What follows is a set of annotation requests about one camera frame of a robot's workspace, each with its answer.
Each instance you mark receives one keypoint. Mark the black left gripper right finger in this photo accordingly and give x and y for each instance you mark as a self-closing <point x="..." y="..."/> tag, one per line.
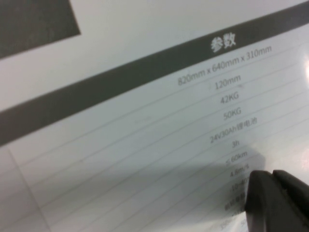
<point x="292" y="207"/>

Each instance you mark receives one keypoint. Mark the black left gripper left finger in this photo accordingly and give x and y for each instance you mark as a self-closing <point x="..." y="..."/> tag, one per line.
<point x="258" y="205"/>

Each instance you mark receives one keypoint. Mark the white product catalogue book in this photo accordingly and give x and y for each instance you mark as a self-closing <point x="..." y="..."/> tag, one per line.
<point x="120" y="120"/>

